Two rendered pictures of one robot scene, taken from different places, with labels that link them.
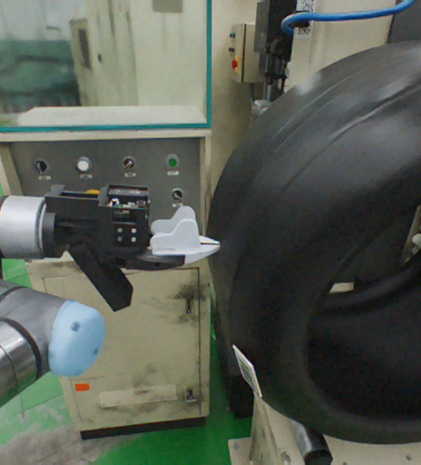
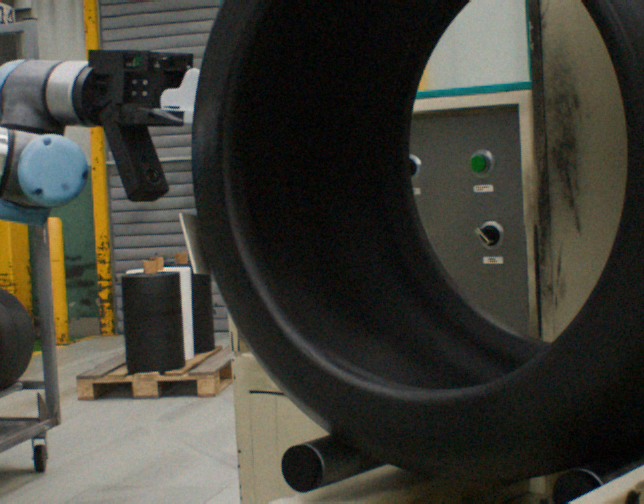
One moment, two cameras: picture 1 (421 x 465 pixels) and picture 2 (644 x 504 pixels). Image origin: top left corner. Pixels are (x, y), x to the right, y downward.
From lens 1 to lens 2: 122 cm
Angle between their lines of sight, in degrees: 49
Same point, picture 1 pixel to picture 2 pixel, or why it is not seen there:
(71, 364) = (31, 172)
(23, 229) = (64, 79)
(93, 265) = (114, 130)
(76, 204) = (108, 57)
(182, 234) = (187, 88)
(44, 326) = (29, 140)
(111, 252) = (122, 105)
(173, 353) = not seen: outside the picture
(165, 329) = not seen: outside the picture
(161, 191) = (464, 227)
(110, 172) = not seen: hidden behind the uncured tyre
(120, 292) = (134, 170)
